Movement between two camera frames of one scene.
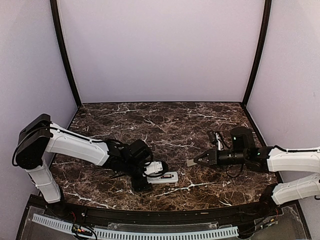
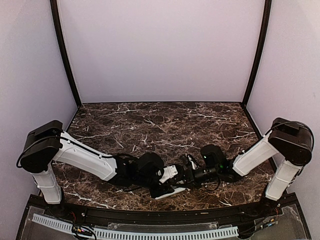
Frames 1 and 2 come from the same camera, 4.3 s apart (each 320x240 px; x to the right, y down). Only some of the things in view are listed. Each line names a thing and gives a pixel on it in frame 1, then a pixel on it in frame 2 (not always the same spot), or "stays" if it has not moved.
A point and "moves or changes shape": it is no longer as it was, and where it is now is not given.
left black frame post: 56,18 stays
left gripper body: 139,185 -> 155,193
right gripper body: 214,156 -> 190,175
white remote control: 157,179 moves or changes shape
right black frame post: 259,51 stays
